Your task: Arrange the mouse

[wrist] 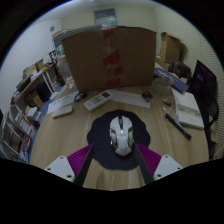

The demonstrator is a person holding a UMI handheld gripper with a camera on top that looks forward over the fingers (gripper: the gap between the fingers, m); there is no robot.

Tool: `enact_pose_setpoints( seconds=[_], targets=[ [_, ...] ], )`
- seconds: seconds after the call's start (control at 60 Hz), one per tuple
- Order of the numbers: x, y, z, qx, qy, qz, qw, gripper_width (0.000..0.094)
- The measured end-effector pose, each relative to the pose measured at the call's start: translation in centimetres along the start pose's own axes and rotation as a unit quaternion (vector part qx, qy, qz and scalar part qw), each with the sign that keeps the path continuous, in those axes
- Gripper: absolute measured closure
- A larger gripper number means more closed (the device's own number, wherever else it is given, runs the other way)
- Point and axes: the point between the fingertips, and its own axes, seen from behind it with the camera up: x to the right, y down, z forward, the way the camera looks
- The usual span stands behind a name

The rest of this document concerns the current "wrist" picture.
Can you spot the white and black computer mouse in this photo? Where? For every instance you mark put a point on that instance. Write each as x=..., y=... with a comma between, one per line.
x=121, y=136

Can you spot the small black binder clips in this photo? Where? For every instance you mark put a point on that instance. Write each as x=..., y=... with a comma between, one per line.
x=147, y=96

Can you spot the wooden side desk with clutter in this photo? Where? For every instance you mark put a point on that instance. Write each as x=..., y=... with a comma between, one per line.
x=33, y=83

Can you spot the small clear plastic tub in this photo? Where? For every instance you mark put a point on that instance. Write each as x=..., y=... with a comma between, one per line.
x=161, y=86

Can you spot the white paper sheet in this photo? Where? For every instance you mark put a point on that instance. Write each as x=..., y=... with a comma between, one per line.
x=131, y=99
x=61, y=101

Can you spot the blue book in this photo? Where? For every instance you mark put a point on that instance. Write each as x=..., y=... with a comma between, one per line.
x=178, y=85

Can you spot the small brown cardboard box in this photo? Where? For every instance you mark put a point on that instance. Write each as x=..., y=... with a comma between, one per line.
x=171, y=48

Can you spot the black marker pen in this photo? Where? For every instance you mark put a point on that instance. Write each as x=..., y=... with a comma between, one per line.
x=178, y=126

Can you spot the white open notebook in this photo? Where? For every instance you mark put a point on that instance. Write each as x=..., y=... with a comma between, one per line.
x=188, y=110

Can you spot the large brown cardboard box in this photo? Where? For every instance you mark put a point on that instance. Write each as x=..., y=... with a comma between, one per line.
x=86, y=60

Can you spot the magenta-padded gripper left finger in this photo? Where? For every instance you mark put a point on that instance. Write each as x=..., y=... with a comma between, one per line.
x=60, y=166

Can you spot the black computer monitor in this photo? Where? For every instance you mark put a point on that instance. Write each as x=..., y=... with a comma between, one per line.
x=203, y=81

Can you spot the clear plastic container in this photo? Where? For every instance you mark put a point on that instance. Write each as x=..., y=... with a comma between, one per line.
x=65, y=71

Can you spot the white remote control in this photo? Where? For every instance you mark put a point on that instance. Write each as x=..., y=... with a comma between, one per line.
x=97, y=100

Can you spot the black scalloped mouse pad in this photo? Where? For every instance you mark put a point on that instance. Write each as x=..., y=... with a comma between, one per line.
x=100, y=136

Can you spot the wall window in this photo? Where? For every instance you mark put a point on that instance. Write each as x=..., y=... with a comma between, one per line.
x=105, y=16

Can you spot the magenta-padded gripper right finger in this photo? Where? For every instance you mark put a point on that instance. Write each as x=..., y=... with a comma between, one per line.
x=168, y=166

